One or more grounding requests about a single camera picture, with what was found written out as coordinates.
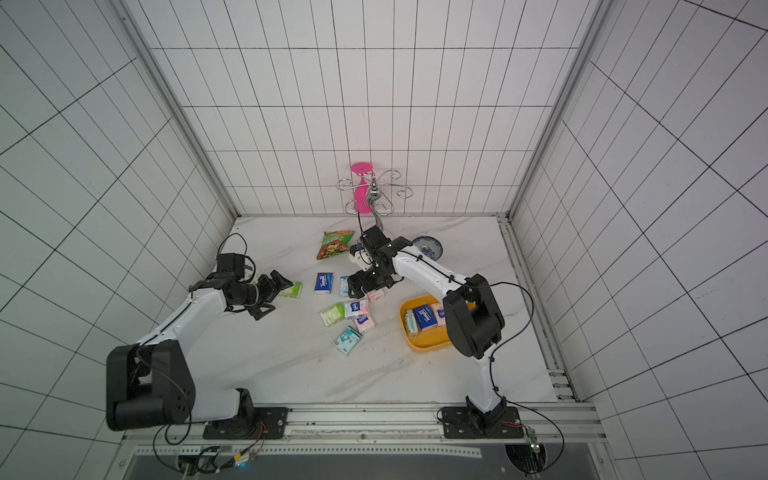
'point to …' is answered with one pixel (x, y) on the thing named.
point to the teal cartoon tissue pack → (348, 340)
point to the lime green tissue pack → (333, 314)
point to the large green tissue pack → (293, 291)
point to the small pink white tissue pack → (357, 309)
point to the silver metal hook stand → (374, 197)
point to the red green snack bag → (334, 242)
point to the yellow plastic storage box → (429, 340)
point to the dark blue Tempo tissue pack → (324, 282)
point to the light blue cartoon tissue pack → (343, 286)
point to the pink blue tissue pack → (364, 322)
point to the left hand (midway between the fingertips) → (284, 297)
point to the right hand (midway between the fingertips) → (351, 291)
